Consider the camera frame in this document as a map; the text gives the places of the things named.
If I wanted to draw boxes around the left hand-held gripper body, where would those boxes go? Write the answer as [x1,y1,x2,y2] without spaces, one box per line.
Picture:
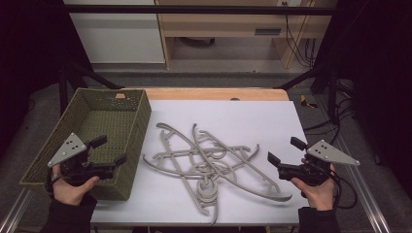
[47,132,117,187]

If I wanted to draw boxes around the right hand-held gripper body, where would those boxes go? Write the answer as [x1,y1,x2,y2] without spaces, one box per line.
[277,139,361,187]

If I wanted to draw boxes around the green perforated plastic basket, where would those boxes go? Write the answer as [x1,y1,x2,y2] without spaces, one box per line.
[18,87,153,202]

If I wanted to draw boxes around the person's left hand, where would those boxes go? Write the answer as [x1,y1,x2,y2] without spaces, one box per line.
[51,164,101,207]

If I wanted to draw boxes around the person's right hand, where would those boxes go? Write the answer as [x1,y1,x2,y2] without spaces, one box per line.
[290,163,338,213]

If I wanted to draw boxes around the yellow and black tape piece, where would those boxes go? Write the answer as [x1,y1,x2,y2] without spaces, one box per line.
[299,94,319,110]

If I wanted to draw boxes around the black metal stand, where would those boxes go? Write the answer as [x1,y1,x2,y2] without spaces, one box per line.
[274,62,340,126]
[57,61,124,115]

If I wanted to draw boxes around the white cabinet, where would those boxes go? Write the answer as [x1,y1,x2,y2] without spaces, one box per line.
[63,0,166,65]

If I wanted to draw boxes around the light wooden desk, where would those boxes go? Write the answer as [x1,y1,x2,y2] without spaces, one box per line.
[154,0,338,70]

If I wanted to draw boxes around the black floor cables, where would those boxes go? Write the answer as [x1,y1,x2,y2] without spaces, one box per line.
[303,81,355,138]

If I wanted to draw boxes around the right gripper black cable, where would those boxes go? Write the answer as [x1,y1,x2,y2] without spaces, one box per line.
[329,169,360,210]

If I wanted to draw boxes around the aluminium rail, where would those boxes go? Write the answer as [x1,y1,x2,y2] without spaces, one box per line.
[315,96,394,233]
[0,188,34,233]

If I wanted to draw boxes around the hanging black cables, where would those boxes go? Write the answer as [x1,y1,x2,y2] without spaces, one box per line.
[281,1,318,69]

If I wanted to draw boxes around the black horizontal frame bar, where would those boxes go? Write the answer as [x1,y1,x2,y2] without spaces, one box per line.
[62,4,338,17]

